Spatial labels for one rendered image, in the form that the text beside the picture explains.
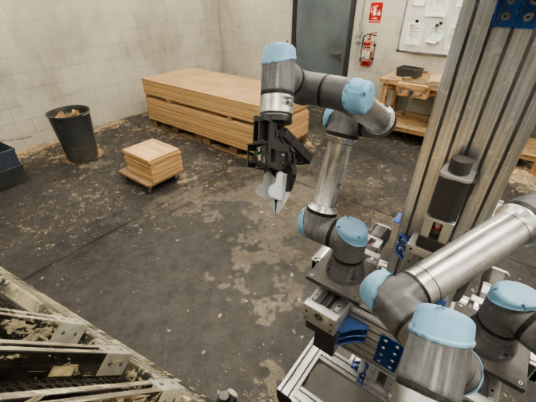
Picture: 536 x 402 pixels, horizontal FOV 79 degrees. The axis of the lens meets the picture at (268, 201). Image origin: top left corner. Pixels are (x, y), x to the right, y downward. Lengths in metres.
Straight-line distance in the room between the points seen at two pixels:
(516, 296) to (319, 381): 1.18
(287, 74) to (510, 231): 0.53
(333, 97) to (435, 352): 0.53
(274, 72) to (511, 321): 0.91
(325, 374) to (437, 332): 1.58
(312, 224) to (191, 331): 1.47
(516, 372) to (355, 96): 0.94
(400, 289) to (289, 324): 1.85
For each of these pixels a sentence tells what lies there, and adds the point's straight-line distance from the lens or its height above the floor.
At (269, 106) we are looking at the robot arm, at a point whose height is 1.77.
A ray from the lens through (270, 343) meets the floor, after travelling 2.35.
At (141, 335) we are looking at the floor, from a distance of 2.53.
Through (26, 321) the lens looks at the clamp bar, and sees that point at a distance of 1.29.
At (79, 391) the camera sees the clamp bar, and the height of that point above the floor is 1.26.
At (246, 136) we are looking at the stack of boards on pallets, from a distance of 4.31.
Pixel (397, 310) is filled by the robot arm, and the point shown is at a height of 1.53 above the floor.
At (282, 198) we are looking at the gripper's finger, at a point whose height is 1.59.
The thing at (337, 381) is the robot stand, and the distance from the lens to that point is 2.02.
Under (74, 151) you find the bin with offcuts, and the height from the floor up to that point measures 0.17.
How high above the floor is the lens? 1.98
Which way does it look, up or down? 34 degrees down
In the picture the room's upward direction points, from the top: straight up
